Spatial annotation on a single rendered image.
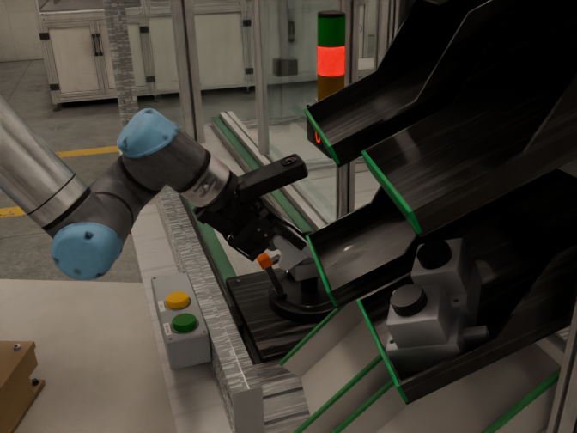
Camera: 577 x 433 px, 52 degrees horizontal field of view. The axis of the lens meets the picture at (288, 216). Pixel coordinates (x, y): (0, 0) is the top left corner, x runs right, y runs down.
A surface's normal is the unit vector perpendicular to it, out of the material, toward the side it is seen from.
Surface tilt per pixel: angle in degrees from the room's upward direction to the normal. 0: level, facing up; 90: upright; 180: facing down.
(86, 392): 0
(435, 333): 101
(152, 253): 0
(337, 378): 45
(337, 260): 25
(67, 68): 90
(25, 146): 63
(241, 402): 90
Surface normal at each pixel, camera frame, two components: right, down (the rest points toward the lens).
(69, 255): 0.00, 0.47
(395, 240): -0.44, -0.77
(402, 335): -0.28, 0.59
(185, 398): -0.03, -0.90
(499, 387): -0.72, -0.57
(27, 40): 0.26, 0.42
